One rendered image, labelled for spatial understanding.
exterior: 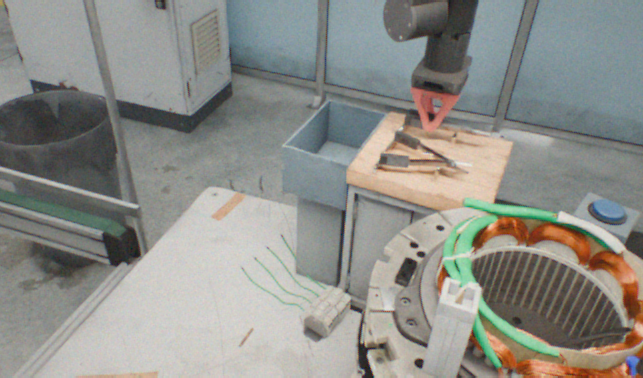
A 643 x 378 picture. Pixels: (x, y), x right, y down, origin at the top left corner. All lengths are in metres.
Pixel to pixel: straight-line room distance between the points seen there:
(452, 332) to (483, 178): 0.37
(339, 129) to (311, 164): 0.17
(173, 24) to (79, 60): 0.65
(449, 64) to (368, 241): 0.29
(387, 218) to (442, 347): 0.36
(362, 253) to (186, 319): 0.31
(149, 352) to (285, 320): 0.21
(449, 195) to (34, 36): 2.76
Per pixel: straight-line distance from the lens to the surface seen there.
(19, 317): 2.14
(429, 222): 0.63
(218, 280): 0.98
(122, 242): 1.14
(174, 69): 2.75
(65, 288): 2.18
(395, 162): 0.73
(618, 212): 0.83
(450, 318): 0.43
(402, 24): 0.69
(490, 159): 0.82
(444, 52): 0.75
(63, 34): 3.10
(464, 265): 0.50
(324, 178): 0.79
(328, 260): 0.92
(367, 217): 0.79
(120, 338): 0.93
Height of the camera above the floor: 1.49
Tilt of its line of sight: 37 degrees down
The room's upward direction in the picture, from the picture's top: 3 degrees clockwise
